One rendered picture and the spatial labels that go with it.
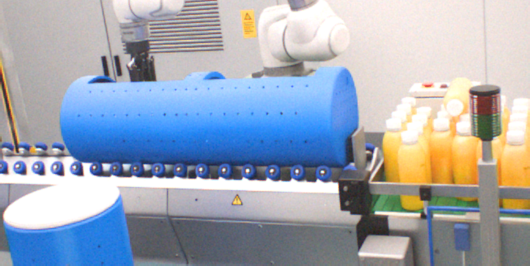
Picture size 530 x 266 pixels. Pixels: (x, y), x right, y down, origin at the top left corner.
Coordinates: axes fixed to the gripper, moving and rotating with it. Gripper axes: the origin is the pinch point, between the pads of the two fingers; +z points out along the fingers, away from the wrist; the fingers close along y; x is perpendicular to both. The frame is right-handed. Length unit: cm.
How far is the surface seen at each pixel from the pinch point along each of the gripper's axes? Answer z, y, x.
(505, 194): 17, 26, 110
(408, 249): 28, 36, 89
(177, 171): 17.2, 16.9, 17.3
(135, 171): 17.4, 17.1, 2.5
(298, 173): 17, 17, 55
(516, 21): 26, -268, 97
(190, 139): 6.1, 19.8, 24.9
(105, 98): -5.7, 16.0, -4.1
